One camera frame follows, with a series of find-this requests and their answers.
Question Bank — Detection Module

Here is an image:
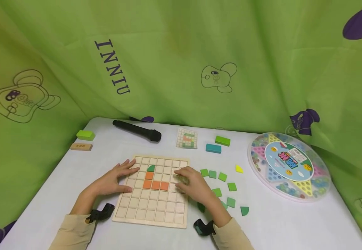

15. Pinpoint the person's left hand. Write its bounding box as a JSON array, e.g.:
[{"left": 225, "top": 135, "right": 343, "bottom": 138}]
[{"left": 95, "top": 159, "right": 141, "bottom": 197}]

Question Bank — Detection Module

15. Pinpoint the person's right hand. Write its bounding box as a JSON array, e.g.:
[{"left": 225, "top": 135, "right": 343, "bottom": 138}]
[{"left": 172, "top": 166, "right": 217, "bottom": 209}]

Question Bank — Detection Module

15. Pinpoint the wooden grid puzzle board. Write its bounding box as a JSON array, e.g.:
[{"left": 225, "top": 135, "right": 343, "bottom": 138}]
[{"left": 112, "top": 155, "right": 190, "bottom": 230}]

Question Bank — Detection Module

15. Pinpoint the person's left forearm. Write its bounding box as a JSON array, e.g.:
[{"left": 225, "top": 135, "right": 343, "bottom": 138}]
[{"left": 48, "top": 187, "right": 105, "bottom": 250}]

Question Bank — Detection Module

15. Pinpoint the person's right forearm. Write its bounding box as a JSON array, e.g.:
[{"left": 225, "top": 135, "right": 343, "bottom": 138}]
[{"left": 204, "top": 203, "right": 255, "bottom": 250}]

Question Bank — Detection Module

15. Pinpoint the black wrist band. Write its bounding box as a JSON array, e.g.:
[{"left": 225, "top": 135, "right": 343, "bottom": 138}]
[
  {"left": 193, "top": 218, "right": 217, "bottom": 237},
  {"left": 85, "top": 203, "right": 115, "bottom": 224}
]

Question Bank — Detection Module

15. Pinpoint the black microphone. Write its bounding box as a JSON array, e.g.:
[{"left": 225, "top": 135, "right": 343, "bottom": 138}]
[{"left": 112, "top": 120, "right": 162, "bottom": 142}]

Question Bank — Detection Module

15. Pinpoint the grid pattern card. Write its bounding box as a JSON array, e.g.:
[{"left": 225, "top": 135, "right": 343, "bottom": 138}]
[{"left": 176, "top": 128, "right": 198, "bottom": 149}]

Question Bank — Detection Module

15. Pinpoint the teal rectangular block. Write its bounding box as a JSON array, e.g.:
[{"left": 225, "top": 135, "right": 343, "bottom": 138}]
[{"left": 205, "top": 143, "right": 222, "bottom": 154}]

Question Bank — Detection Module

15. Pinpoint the plain wooden rectangular block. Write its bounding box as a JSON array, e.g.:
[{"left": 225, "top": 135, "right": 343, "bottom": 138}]
[{"left": 70, "top": 143, "right": 93, "bottom": 151}]

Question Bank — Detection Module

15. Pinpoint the light green rectangular block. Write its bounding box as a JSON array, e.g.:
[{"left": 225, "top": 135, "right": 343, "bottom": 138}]
[{"left": 76, "top": 130, "right": 96, "bottom": 142}]

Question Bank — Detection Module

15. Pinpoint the group of green wooden pieces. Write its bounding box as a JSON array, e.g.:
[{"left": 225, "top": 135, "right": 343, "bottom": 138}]
[{"left": 197, "top": 168, "right": 250, "bottom": 217}]

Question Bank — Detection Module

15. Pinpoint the round marble game box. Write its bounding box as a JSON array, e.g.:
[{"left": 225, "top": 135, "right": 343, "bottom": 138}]
[{"left": 247, "top": 132, "right": 332, "bottom": 203}]

